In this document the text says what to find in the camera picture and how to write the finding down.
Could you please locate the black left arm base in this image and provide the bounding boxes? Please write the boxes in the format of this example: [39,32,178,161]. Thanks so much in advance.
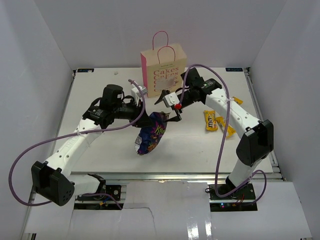
[73,174,123,210]

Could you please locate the beige Cakes paper bag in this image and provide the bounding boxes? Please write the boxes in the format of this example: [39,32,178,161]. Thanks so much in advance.
[140,30,187,98]

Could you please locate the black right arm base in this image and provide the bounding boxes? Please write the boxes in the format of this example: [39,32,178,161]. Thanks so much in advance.
[205,183,258,213]

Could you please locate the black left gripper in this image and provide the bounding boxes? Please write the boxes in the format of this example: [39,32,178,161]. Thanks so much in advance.
[112,97,155,128]

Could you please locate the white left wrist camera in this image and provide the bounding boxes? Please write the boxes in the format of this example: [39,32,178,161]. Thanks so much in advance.
[130,85,148,106]

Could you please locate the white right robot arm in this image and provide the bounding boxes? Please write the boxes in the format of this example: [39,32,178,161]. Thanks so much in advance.
[156,64,274,200]

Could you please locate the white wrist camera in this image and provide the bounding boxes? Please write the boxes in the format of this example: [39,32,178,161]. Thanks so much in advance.
[162,92,182,110]
[130,85,148,106]

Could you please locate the purple blue chips bag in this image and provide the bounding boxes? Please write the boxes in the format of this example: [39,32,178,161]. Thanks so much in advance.
[134,111,170,156]

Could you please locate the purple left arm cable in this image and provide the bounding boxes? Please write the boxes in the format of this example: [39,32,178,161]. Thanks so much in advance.
[8,79,148,207]

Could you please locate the yellow snack bar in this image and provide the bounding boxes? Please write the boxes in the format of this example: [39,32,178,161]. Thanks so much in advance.
[215,116,237,140]

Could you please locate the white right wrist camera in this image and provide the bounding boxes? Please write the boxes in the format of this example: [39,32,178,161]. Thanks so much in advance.
[162,92,182,110]

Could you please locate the yellow M&M peanut packet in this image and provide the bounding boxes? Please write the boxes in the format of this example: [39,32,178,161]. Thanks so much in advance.
[204,110,218,132]

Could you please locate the blue left corner label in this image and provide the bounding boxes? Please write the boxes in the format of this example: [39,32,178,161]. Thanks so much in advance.
[76,68,95,73]

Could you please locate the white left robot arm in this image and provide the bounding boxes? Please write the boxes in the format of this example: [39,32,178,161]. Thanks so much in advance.
[31,82,153,206]

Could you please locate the small yellow snack packet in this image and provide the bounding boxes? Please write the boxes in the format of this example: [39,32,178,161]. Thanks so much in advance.
[232,96,243,105]

